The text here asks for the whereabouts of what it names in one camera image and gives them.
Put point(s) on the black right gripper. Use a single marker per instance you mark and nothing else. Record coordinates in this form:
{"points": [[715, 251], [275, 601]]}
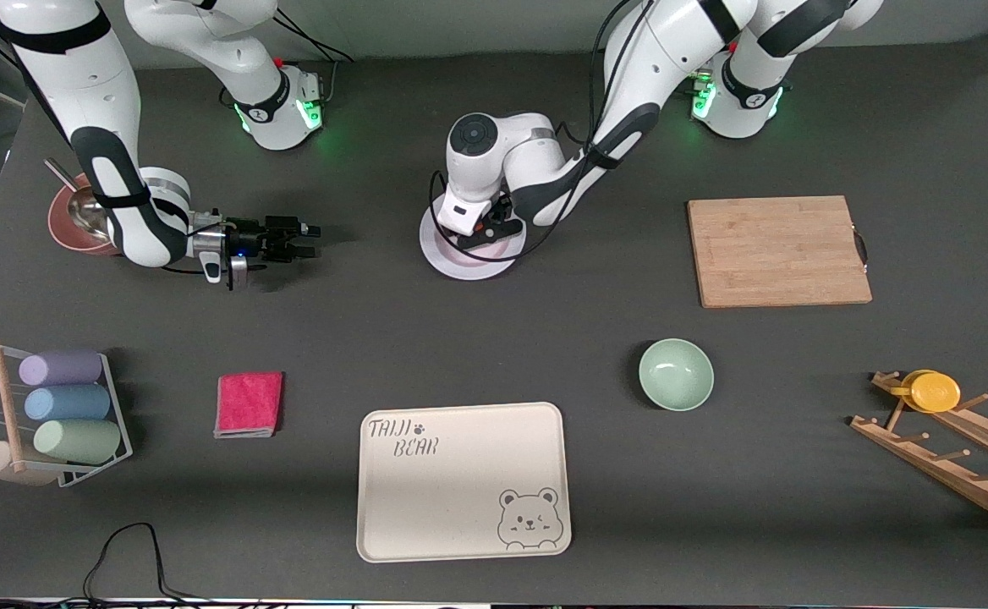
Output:
{"points": [[249, 236]]}

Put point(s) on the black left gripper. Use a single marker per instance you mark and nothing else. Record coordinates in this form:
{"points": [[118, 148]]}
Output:
{"points": [[498, 211]]}

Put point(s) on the white round plate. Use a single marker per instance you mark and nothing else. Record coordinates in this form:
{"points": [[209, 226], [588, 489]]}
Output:
{"points": [[460, 264]]}

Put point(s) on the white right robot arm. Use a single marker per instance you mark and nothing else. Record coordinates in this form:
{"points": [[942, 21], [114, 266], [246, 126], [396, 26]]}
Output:
{"points": [[79, 76]]}

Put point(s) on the pink folded cloth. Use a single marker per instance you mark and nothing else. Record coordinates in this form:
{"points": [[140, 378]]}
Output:
{"points": [[249, 404]]}

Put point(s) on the metal scoop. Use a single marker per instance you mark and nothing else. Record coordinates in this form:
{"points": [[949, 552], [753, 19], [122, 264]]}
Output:
{"points": [[84, 211]]}

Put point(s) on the pink bowl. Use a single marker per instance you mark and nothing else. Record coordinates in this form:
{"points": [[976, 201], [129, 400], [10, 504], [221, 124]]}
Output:
{"points": [[67, 233]]}

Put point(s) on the pale green bowl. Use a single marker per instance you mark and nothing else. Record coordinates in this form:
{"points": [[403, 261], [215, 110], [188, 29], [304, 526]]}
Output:
{"points": [[676, 376]]}

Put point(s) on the purple cup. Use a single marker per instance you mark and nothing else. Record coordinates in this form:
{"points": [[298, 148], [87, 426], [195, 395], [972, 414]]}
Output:
{"points": [[63, 368]]}

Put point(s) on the wooden cutting board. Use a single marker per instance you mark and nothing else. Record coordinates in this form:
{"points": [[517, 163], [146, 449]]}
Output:
{"points": [[777, 252]]}

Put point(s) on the blue cup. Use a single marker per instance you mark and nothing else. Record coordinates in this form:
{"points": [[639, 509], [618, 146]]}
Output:
{"points": [[71, 403]]}

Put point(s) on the cream bear print tray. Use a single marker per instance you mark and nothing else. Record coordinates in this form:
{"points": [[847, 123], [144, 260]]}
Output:
{"points": [[452, 499]]}

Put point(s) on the green cup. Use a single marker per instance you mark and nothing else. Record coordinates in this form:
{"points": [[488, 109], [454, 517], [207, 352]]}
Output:
{"points": [[79, 441]]}

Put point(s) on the yellow cup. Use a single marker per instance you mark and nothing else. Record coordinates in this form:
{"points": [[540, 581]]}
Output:
{"points": [[934, 392]]}

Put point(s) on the wooden peg drying rack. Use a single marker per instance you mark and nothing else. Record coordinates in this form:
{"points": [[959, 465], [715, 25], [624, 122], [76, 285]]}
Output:
{"points": [[951, 478]]}

